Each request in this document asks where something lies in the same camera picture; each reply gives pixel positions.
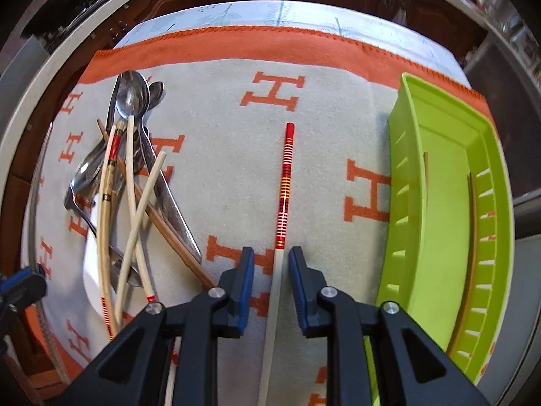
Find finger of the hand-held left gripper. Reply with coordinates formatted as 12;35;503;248
0;264;48;310

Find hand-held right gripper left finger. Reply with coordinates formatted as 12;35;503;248
55;246;255;406

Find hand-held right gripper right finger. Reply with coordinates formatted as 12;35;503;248
288;246;493;406

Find dark brown chopstick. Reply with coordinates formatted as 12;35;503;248
96;119;218;288

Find chopsticks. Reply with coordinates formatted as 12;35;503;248
256;122;295;406

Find plain cream chopstick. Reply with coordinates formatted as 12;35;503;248
114;151;168;320

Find cream chopstick red tip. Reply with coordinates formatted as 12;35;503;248
127;115;157;304

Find green plastic tray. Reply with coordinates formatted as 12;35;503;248
374;73;515;383

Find thin brown chopstick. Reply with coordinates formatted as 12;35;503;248
447;172;479;349

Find white ceramic spoon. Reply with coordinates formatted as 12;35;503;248
81;216;146;320

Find orange grey letter print blanket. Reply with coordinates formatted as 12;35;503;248
23;25;514;406

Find short steel soup spoon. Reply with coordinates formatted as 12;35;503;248
64;74;123;213

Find light blue printed tablecloth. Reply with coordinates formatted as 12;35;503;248
112;1;470;89

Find large steel spoon textured handle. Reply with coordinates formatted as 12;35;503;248
120;71;203;265

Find steel spoon wooden handle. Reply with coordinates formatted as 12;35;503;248
116;77;148;120

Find small steel spoon gold handle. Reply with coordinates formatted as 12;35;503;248
141;81;166;136

